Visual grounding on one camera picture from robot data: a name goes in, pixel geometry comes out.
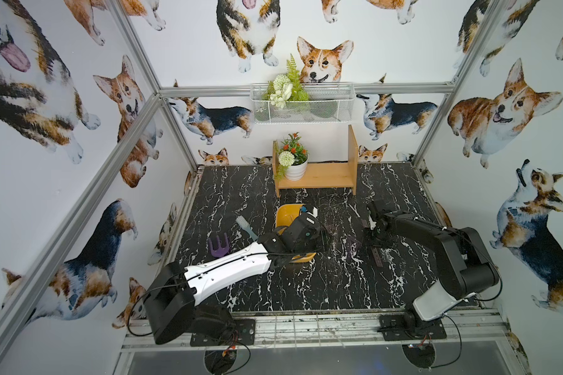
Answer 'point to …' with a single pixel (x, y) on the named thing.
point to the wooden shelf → (322, 175)
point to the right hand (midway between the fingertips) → (375, 238)
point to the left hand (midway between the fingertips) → (329, 232)
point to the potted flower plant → (292, 158)
